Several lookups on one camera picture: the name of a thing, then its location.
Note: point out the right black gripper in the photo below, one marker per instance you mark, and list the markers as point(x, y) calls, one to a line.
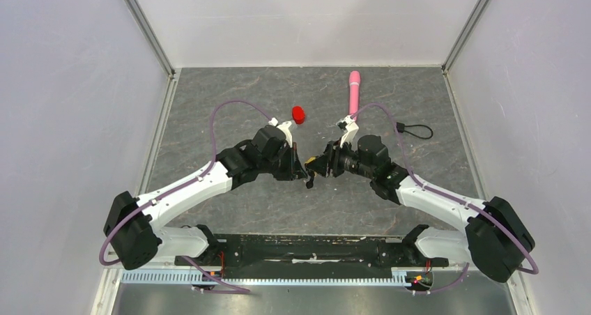
point(332, 154)

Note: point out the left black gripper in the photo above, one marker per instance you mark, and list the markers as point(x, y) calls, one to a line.
point(294, 170)

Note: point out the yellow black padlock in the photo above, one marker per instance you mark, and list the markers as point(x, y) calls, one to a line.
point(312, 167)

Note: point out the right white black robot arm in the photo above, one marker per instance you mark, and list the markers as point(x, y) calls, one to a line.
point(486, 234)

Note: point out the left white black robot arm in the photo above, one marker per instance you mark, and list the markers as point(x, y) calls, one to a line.
point(137, 228)

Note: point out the red cylindrical cap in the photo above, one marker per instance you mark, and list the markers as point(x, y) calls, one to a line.
point(298, 115)

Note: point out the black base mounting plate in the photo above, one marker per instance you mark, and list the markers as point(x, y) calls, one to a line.
point(262, 256)

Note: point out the pink pen-shaped stick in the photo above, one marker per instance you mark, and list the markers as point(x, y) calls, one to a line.
point(354, 93)

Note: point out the white slotted cable duct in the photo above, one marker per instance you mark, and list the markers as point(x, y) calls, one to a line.
point(194, 277)

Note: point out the left aluminium frame rail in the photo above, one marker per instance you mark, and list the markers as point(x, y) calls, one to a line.
point(171, 75)

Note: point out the aluminium frame rail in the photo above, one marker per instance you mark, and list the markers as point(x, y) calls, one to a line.
point(457, 75)
point(171, 75)

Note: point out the right aluminium frame rail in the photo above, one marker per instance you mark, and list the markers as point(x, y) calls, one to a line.
point(457, 75)

